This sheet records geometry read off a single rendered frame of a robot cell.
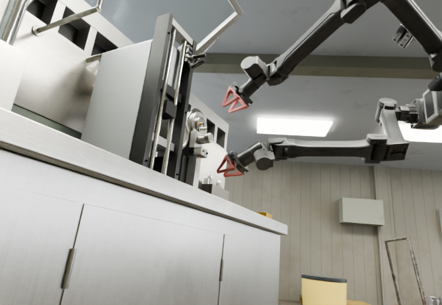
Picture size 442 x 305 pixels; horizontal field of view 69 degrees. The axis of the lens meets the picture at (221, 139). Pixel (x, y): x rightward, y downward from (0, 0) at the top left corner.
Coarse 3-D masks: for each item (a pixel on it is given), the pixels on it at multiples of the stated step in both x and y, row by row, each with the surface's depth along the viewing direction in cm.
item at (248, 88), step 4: (248, 80) 125; (252, 80) 124; (236, 84) 124; (244, 84) 126; (248, 84) 125; (252, 84) 124; (256, 84) 124; (240, 88) 123; (244, 88) 125; (248, 88) 125; (252, 88) 125; (256, 88) 125; (240, 92) 122; (244, 92) 122; (248, 92) 125; (252, 92) 126; (248, 96) 126
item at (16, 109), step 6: (12, 108) 101; (18, 108) 102; (24, 108) 104; (24, 114) 104; (30, 114) 105; (36, 114) 107; (36, 120) 107; (42, 120) 109; (48, 120) 111; (48, 126) 111; (54, 126) 113; (60, 126) 115; (66, 132) 117; (72, 132) 119; (78, 132) 121; (78, 138) 121
